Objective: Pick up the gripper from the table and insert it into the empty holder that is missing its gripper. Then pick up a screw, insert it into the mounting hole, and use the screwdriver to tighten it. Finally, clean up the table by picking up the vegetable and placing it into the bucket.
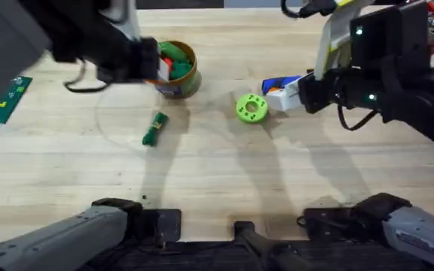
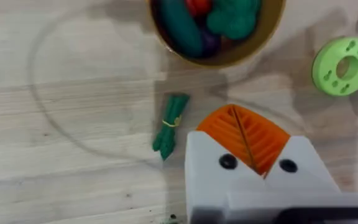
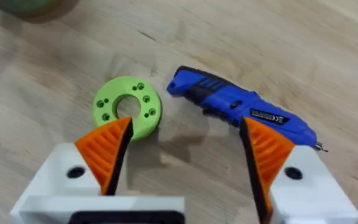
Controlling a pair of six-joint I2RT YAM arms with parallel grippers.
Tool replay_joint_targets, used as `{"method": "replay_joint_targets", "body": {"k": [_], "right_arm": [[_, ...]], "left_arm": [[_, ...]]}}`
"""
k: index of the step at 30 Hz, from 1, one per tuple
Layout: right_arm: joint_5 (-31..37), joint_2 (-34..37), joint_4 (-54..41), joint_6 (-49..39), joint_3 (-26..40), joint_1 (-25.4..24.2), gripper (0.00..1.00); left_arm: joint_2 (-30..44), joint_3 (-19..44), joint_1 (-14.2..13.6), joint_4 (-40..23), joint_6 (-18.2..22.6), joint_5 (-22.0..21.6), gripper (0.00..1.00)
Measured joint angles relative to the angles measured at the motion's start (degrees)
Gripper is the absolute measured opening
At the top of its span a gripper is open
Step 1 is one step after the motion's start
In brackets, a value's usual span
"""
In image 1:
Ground green vegetable toy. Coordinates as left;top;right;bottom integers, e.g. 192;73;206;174
142;111;170;148

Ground tub with toys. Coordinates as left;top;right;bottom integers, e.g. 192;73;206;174
144;40;203;100

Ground left wrist upright plate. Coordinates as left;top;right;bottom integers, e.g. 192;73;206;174
101;0;143;41

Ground wrist upright plate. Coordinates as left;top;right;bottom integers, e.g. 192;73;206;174
313;0;365;82
101;0;143;41

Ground green disc with holes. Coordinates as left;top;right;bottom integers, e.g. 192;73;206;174
234;93;269;124

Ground right wrist upright plate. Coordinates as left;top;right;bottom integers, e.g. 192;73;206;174
313;0;365;82

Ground green board with blocks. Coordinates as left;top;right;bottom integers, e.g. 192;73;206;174
0;75;34;125

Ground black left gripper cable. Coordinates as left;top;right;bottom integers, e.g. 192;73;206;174
63;59;109;94

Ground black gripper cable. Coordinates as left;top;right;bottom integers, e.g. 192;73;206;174
336;104;379;132
63;59;109;94

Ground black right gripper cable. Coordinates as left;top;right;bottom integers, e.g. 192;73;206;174
336;104;379;132

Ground black cable on plate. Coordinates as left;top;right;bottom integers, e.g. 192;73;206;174
280;0;339;20

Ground black rail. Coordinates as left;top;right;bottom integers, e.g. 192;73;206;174
83;208;434;271

